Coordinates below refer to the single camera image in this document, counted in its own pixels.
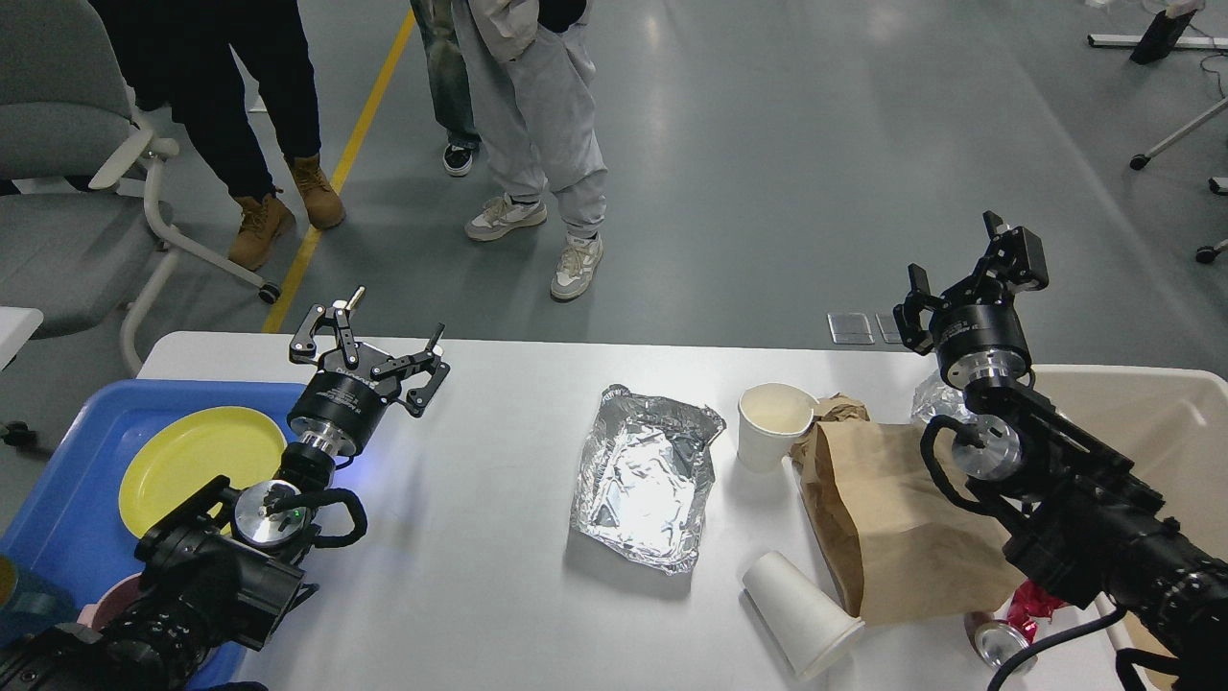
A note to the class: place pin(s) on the red drink can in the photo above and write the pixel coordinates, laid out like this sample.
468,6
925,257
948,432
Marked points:
996,638

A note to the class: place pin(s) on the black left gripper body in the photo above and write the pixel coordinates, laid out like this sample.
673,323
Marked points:
343,406

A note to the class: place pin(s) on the metal floor socket plate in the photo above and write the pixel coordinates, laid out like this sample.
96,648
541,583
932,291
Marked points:
850,328

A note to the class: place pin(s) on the person faded jeans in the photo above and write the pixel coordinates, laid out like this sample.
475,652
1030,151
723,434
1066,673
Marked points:
449,84

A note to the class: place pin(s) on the upright white paper cup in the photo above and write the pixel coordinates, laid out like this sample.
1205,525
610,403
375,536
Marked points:
773,416

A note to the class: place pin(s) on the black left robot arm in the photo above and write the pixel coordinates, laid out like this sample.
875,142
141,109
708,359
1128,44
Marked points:
224,566

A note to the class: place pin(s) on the brown paper bag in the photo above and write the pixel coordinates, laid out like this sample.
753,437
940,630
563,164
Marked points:
897,549

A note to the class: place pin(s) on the blue plastic tray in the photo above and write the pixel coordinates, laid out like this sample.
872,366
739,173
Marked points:
69,530

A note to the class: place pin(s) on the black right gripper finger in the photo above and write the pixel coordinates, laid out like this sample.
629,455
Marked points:
908,313
1014,262

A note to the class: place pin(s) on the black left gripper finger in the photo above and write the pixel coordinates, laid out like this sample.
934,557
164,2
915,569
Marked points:
334,319
387,377

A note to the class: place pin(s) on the aluminium foil tray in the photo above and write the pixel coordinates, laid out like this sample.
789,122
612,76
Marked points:
645,474

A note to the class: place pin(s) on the person grey sweatpants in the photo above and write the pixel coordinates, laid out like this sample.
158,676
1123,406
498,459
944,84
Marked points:
530,78

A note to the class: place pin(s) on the yellow plate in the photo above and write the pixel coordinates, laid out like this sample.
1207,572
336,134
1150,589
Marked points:
242,444

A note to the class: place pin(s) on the lying white paper cup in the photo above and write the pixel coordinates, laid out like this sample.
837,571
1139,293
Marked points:
811,629

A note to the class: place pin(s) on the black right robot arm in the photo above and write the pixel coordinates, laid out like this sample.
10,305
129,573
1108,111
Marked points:
1079,523

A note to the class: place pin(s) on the grey office chair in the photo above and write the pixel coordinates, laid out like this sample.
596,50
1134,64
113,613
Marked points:
74,256

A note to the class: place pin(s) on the pink mug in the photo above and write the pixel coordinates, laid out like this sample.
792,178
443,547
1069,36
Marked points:
96,616

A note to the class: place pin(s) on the person black trousers brown boots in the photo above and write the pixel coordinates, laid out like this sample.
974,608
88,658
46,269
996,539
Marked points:
191,56

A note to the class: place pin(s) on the crumpled foil wrap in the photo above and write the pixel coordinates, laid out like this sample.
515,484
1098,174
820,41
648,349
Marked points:
933,397

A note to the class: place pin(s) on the beige plastic bin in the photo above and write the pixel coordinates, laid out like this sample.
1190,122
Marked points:
1173,425

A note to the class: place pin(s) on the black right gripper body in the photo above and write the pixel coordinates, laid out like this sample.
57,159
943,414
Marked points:
976,340

